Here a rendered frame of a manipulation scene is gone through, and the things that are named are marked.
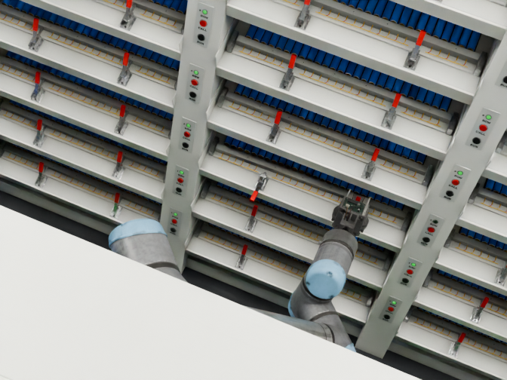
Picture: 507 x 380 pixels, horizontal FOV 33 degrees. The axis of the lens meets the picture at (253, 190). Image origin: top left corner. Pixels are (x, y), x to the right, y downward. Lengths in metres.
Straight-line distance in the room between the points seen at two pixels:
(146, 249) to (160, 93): 0.72
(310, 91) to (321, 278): 0.46
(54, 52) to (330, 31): 0.81
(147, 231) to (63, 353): 1.07
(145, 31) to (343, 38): 0.52
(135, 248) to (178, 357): 1.05
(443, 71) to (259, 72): 0.46
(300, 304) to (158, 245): 0.55
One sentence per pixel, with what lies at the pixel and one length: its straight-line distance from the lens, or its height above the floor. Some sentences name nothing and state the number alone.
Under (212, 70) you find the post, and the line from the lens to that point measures 2.18.
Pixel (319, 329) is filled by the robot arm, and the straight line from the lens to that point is 2.04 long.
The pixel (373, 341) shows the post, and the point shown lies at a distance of 2.76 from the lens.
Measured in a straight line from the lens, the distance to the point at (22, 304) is 0.71.
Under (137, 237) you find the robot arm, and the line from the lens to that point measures 1.74.
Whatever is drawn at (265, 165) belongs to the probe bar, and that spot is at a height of 0.58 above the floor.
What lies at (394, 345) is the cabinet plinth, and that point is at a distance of 2.81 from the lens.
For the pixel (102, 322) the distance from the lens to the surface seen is 0.70.
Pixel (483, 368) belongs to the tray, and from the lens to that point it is 2.74.
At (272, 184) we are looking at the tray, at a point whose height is 0.54.
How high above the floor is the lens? 2.32
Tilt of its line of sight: 48 degrees down
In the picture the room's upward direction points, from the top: 14 degrees clockwise
